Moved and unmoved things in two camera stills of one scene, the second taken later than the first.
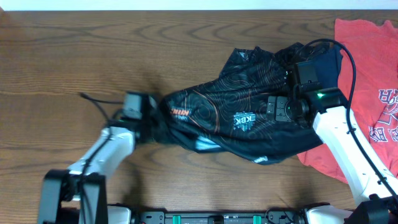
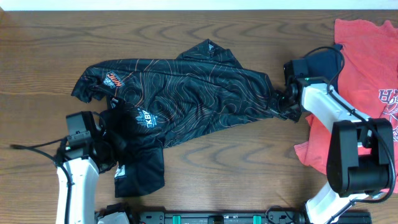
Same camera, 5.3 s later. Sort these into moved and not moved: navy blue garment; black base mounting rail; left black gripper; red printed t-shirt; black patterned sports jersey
Moved: black patterned sports jersey; left black gripper
Not moved: red printed t-shirt; navy blue garment; black base mounting rail
